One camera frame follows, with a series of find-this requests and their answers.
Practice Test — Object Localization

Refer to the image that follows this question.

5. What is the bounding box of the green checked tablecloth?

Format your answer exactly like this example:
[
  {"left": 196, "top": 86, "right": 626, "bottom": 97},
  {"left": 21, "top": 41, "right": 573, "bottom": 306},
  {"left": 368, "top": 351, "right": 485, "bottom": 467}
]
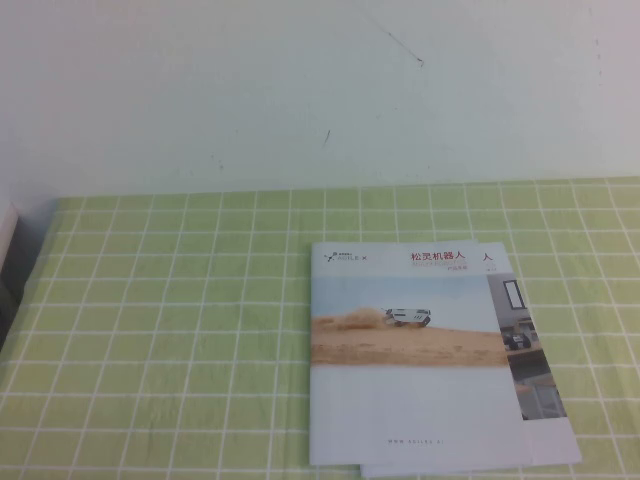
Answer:
[{"left": 0, "top": 175, "right": 640, "bottom": 480}]

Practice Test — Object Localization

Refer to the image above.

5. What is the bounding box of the desert cover AgileX booklet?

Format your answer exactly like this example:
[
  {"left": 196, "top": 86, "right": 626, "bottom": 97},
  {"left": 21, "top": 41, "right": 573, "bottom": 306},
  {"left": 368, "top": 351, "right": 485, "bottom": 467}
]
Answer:
[{"left": 308, "top": 240, "right": 537, "bottom": 466}]

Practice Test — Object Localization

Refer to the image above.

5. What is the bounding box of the office photo cover booklet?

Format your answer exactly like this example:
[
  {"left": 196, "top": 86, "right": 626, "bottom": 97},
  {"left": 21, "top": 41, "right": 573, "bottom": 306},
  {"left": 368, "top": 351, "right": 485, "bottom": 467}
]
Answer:
[{"left": 360, "top": 239, "right": 585, "bottom": 480}]

